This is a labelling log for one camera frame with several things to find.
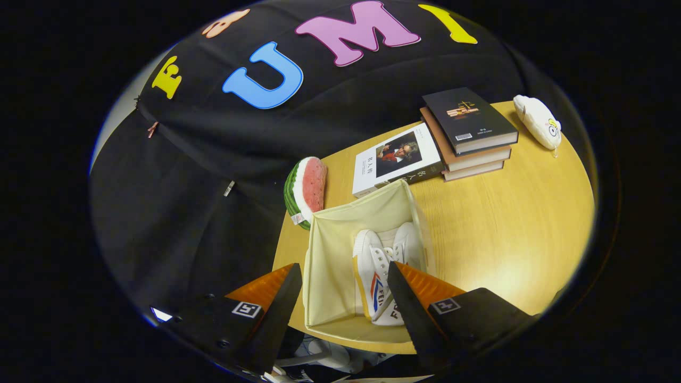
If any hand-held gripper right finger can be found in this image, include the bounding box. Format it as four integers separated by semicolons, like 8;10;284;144
386;261;537;373

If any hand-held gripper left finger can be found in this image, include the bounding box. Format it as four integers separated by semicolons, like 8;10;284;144
159;263;303;376

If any white canvas shoe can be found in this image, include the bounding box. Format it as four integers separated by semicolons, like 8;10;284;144
379;222;425;269
352;229;408;326

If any cream fabric storage box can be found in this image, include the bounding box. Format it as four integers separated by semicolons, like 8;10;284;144
302;179;437;328

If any watermelon slice plush toy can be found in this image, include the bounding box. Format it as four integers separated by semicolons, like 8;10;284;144
283;156;328;230

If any white portrait cover book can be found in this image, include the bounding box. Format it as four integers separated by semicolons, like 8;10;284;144
352;122;446;199

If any thin brown book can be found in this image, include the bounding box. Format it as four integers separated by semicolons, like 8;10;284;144
442;160;505;182

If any thick brown book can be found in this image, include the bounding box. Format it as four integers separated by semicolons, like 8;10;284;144
419;106;512;172

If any black hardcover book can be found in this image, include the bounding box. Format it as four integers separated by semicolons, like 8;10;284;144
422;87;519;156

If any white plush toy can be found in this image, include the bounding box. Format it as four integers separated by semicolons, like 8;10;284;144
513;95;562;151

